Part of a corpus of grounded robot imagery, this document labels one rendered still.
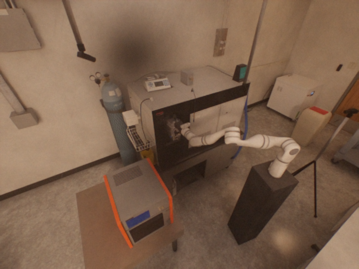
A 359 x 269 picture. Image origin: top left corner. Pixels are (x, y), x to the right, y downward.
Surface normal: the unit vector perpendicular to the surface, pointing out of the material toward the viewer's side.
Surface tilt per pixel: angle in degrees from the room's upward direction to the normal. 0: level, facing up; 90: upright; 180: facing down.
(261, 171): 0
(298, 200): 0
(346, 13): 90
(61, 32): 90
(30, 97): 90
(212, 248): 0
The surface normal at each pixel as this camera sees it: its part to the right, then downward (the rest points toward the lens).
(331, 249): 0.00, -0.77
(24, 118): 0.51, 0.55
